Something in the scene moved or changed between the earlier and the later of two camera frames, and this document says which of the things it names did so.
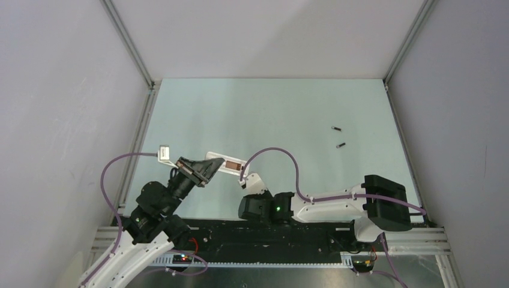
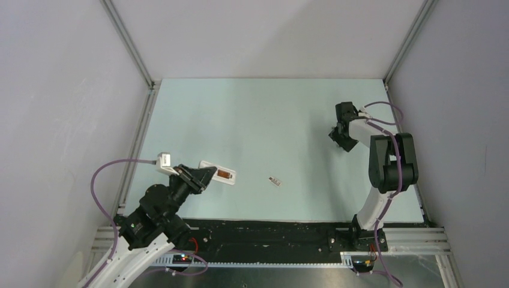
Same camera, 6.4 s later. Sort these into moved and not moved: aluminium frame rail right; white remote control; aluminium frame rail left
Moved: white remote control
Not moved: aluminium frame rail left; aluminium frame rail right
